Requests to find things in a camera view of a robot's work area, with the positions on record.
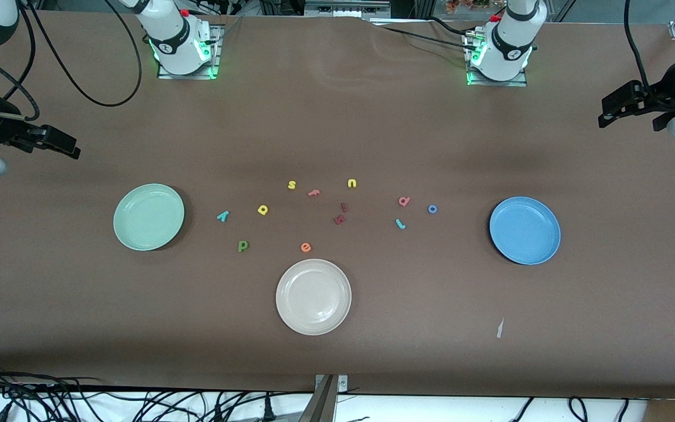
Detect green plate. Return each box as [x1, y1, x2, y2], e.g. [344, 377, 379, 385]
[113, 183, 186, 252]

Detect blue plate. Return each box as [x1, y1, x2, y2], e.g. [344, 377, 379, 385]
[489, 196, 561, 266]

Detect artificial flowers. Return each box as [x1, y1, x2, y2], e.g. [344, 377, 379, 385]
[446, 0, 505, 13]

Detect brown table cover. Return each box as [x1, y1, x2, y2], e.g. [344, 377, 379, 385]
[0, 9, 675, 400]

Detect beige plate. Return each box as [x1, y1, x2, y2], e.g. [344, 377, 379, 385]
[275, 258, 352, 336]

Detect grey equipment box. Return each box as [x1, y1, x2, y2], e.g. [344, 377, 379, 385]
[304, 0, 392, 18]

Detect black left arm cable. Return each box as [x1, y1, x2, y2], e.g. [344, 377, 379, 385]
[623, 0, 650, 90]

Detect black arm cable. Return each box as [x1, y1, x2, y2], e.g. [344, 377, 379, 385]
[24, 0, 143, 108]
[623, 0, 650, 90]

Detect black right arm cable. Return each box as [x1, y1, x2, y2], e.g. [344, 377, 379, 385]
[24, 0, 143, 108]

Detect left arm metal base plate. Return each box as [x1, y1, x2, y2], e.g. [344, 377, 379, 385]
[465, 28, 529, 88]

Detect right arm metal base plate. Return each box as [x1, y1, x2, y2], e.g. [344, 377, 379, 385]
[157, 23, 222, 80]

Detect black cable on table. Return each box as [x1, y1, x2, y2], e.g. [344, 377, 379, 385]
[373, 16, 479, 50]

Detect tangled black cable bundle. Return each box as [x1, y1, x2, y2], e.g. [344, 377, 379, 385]
[0, 363, 315, 422]

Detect metal table edge bracket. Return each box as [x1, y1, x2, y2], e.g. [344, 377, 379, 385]
[298, 374, 350, 422]

